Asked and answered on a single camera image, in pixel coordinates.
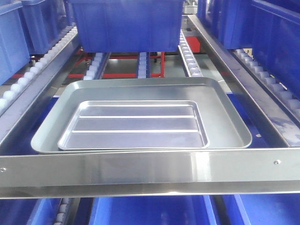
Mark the small ribbed silver tray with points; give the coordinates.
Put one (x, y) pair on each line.
(149, 124)

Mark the shelf roller track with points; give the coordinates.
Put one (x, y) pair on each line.
(143, 65)
(98, 65)
(190, 65)

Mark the large grey-green tray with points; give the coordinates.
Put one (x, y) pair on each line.
(224, 127)

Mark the blue bin lower shelf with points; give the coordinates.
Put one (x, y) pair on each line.
(153, 210)

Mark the shelf divider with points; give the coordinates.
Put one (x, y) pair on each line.
(18, 119)
(273, 120)

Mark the blue crate right shelf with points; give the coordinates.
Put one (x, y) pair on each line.
(270, 27)

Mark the blue crate shelf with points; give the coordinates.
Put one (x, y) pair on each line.
(270, 27)
(28, 27)

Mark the blue crate left shelf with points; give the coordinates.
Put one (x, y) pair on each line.
(28, 27)

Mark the blue crate centre back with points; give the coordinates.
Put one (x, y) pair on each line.
(128, 26)

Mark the red metal floor frame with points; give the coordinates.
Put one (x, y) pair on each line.
(124, 65)

